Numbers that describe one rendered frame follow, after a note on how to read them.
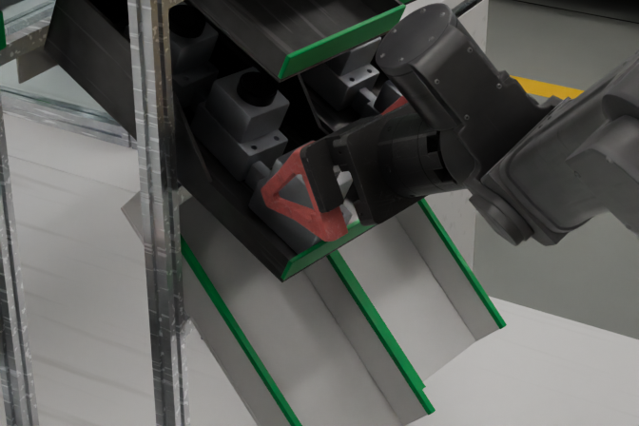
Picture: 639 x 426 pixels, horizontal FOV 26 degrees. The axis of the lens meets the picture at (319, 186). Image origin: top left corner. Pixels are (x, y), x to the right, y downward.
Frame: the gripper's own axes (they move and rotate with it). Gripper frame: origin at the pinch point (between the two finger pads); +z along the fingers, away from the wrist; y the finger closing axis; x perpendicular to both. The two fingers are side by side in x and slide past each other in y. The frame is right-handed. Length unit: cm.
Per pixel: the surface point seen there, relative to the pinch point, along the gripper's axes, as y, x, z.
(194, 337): -20, 20, 48
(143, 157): 8.1, -5.4, 8.3
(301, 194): 2.3, 0.9, -0.3
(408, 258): -21.3, 14.5, 14.3
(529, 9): -335, 31, 219
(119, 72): 5.1, -11.6, 11.4
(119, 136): -48, 1, 86
